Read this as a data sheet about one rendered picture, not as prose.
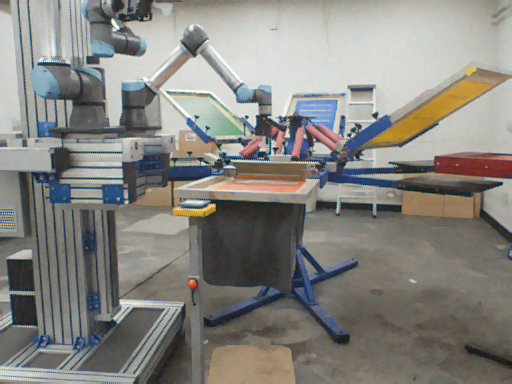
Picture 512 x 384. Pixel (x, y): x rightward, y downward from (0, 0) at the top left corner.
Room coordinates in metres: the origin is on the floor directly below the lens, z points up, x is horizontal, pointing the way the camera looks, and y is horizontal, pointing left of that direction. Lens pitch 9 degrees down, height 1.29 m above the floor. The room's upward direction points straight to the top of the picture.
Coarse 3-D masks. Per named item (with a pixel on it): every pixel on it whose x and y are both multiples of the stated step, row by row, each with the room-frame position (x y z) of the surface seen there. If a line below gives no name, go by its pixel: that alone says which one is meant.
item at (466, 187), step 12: (336, 180) 2.96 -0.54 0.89; (348, 180) 2.90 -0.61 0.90; (360, 180) 2.84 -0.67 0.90; (372, 180) 2.78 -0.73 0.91; (384, 180) 2.72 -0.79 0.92; (396, 180) 2.49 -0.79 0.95; (408, 180) 2.50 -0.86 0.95; (420, 180) 2.50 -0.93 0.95; (432, 180) 2.50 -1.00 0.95; (444, 180) 2.50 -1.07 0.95; (456, 180) 2.50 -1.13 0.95; (468, 180) 2.50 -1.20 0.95; (480, 180) 2.50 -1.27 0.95; (492, 180) 2.49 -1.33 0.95; (420, 192) 2.56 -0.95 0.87; (432, 192) 2.50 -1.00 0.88; (444, 192) 2.46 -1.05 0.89; (456, 192) 2.41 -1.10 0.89; (468, 192) 2.37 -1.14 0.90; (480, 192) 2.18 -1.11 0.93
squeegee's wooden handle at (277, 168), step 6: (234, 162) 2.46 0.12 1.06; (240, 162) 2.46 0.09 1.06; (246, 162) 2.45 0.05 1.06; (252, 162) 2.44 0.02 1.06; (258, 162) 2.43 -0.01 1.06; (264, 162) 2.42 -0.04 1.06; (270, 162) 2.42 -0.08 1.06; (276, 162) 2.42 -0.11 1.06; (240, 168) 2.46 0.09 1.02; (246, 168) 2.45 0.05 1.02; (252, 168) 2.44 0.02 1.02; (258, 168) 2.43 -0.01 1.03; (264, 168) 2.42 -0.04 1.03; (270, 168) 2.41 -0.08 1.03; (276, 168) 2.40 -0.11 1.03; (282, 168) 2.39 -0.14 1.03; (288, 168) 2.39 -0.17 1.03; (294, 168) 2.38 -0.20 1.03; (300, 168) 2.37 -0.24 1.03; (306, 168) 2.38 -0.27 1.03; (282, 174) 2.39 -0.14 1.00; (288, 174) 2.39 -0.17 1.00; (294, 174) 2.38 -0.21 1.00; (300, 174) 2.37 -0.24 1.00
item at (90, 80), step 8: (80, 72) 1.78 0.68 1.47; (88, 72) 1.78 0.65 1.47; (96, 72) 1.81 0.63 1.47; (80, 80) 1.75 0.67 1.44; (88, 80) 1.78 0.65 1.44; (96, 80) 1.81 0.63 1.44; (80, 88) 1.75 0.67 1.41; (88, 88) 1.78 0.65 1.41; (96, 88) 1.81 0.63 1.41; (80, 96) 1.76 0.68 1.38; (88, 96) 1.78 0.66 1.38; (96, 96) 1.80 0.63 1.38
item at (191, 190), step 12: (204, 180) 2.20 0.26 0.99; (216, 180) 2.35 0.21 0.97; (312, 180) 2.20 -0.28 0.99; (180, 192) 1.91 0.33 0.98; (192, 192) 1.90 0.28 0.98; (204, 192) 1.89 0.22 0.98; (216, 192) 1.87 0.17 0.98; (228, 192) 1.86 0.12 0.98; (240, 192) 1.84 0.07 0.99; (252, 192) 1.83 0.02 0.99; (264, 192) 1.83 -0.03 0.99; (276, 192) 1.83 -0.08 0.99; (288, 192) 1.83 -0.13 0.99; (300, 192) 1.83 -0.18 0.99; (312, 192) 1.97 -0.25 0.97
